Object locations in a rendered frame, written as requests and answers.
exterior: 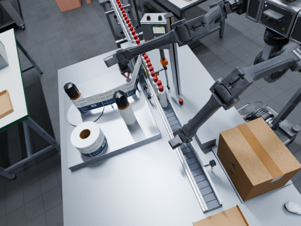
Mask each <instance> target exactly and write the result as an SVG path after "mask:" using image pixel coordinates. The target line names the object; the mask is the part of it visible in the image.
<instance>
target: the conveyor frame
mask: <svg viewBox="0 0 301 226"><path fill-rule="evenodd" d="M143 77H144V79H145V81H146V84H147V85H149V83H148V81H147V79H146V77H145V74H143ZM148 88H149V91H150V93H151V95H153V92H152V90H151V87H150V86H149V87H148ZM166 97H167V96H166ZM152 98H153V100H154V102H155V105H156V107H157V109H158V111H159V113H160V116H161V118H162V120H163V123H164V125H165V127H166V129H167V132H168V134H169V136H170V139H172V138H173V136H172V134H171V132H170V130H169V127H168V126H167V123H166V121H165V119H164V117H163V114H162V112H161V110H160V108H159V105H158V103H157V101H156V99H155V96H152ZM175 150H176V152H177V154H178V157H179V159H180V161H181V164H182V166H183V168H184V170H185V173H186V175H187V177H188V180H189V182H190V184H191V187H192V189H193V191H194V193H195V195H196V198H197V200H198V202H199V205H200V207H201V209H202V212H203V214H206V213H208V212H211V211H213V210H216V209H218V208H221V207H222V206H223V204H222V203H220V202H219V200H218V198H217V200H218V202H219V204H220V206H219V207H216V208H213V209H211V210H208V211H206V210H205V208H204V206H203V203H202V201H201V199H200V197H199V194H198V192H197V190H196V188H195V185H194V183H193V181H192V179H191V176H190V174H189V172H188V170H187V168H186V166H185V163H184V161H183V159H182V157H181V154H180V152H179V150H178V148H176V149H175ZM193 151H194V150H193ZM196 157H197V156H196ZM198 161H199V160H198ZM199 163H200V162H199ZM200 166H201V164H200ZM201 168H202V166H201ZM202 169H203V168H202ZM203 171H204V170H203ZM204 174H205V172H204ZM205 176H206V174H205ZM206 178H207V176H206ZM207 180H208V178H207ZM208 181H209V180H208ZM209 184H210V182H209ZM210 186H211V184H210ZM211 187H212V186H211ZM212 189H213V188H212ZM213 192H214V190H213ZM214 194H215V192H214ZM215 196H216V194H215ZM216 197H217V196H216Z"/></svg>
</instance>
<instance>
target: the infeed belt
mask: <svg viewBox="0 0 301 226"><path fill-rule="evenodd" d="M167 102H168V106H167V107H166V108H162V110H163V112H164V114H165V116H166V118H167V121H168V123H169V125H170V127H171V129H172V131H173V132H175V131H176V130H178V129H179V128H181V125H180V123H179V121H178V119H177V117H176V115H175V113H174V112H173V109H172V107H171V105H170V103H169V101H168V99H167ZM179 147H180V149H181V151H182V153H183V155H184V158H185V160H186V162H187V164H188V166H189V169H190V171H191V173H192V175H193V178H194V180H195V182H196V184H197V186H198V188H199V190H200V192H201V195H202V197H203V199H204V201H205V203H206V206H207V208H208V210H211V209H213V208H216V207H219V206H220V204H219V202H218V200H217V198H216V196H215V194H214V192H213V190H212V188H211V186H210V184H209V182H208V180H207V178H206V176H205V174H204V172H203V170H202V168H201V166H200V164H199V162H198V159H197V157H196V155H195V153H194V151H193V149H192V147H191V145H190V143H186V142H184V143H183V144H182V145H181V146H179Z"/></svg>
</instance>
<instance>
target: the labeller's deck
mask: <svg viewBox="0 0 301 226"><path fill-rule="evenodd" d="M126 79H127V78H126V77H124V76H123V75H121V73H120V71H119V70H118V71H115V72H112V73H109V74H107V75H104V76H101V77H98V78H95V79H92V80H90V81H87V82H84V83H81V84H78V85H76V87H77V88H78V90H79V92H80V93H81V94H82V96H83V97H85V96H92V95H96V94H99V93H103V92H104V91H109V90H111V89H113V88H115V87H118V86H120V85H123V84H125V83H127V82H126ZM63 92H64V114H65V129H66V145H67V160H68V169H70V170H71V171H72V170H75V169H77V168H80V167H83V166H85V165H88V164H91V163H93V162H96V161H99V160H101V159H104V158H107V157H109V156H112V155H115V154H118V153H120V152H123V151H126V150H128V149H131V148H134V147H136V146H139V145H142V144H144V143H147V142H150V141H152V140H155V139H158V138H161V134H160V131H159V129H158V127H157V124H156V122H155V119H154V117H153V114H152V112H151V109H150V107H149V105H148V102H147V100H146V97H145V95H144V92H143V90H142V87H141V85H140V82H138V90H136V94H137V98H135V99H133V98H132V96H131V97H128V101H129V103H130V105H131V108H132V110H133V113H134V115H135V117H136V122H135V123H134V124H132V125H126V124H125V122H124V120H123V118H122V116H121V114H120V112H119V110H118V108H117V104H116V103H114V104H112V105H113V106H114V107H113V108H112V106H111V105H108V106H105V107H104V109H103V112H102V114H101V115H100V117H99V118H98V119H97V120H96V121H94V122H95V123H96V124H97V125H98V126H99V127H100V129H101V131H102V132H103V133H104V135H105V136H106V138H107V145H106V148H105V149H104V151H103V152H102V153H101V154H99V155H97V156H95V157H86V156H84V155H82V154H81V153H80V152H79V151H78V150H77V149H76V148H75V147H74V146H73V144H72V143H71V139H70V137H71V133H72V131H73V130H74V129H75V128H76V127H77V126H74V125H72V124H71V123H70V122H69V121H68V119H67V113H68V110H69V108H70V106H71V105H72V104H73V102H72V101H71V100H70V97H69V96H68V95H67V94H66V92H65V90H63Z"/></svg>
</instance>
